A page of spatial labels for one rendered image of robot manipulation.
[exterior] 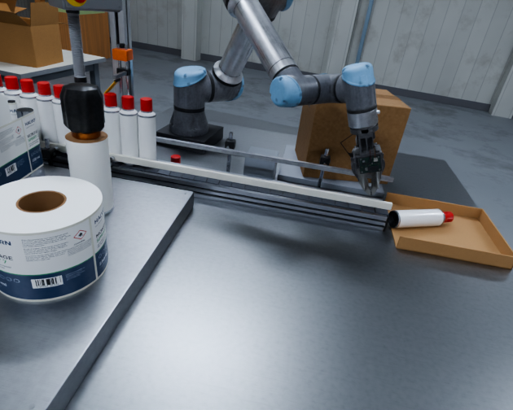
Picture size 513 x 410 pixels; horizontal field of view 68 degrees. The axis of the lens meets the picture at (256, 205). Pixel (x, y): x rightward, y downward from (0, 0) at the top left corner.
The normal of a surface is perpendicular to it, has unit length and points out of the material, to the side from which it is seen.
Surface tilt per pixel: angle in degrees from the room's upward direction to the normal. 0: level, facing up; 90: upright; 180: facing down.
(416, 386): 0
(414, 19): 90
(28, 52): 90
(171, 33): 90
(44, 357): 0
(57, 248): 90
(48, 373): 0
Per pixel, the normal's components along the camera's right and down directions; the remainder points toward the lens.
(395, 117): 0.03, 0.51
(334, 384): 0.11, -0.86
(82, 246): 0.85, 0.34
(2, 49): -0.21, 0.47
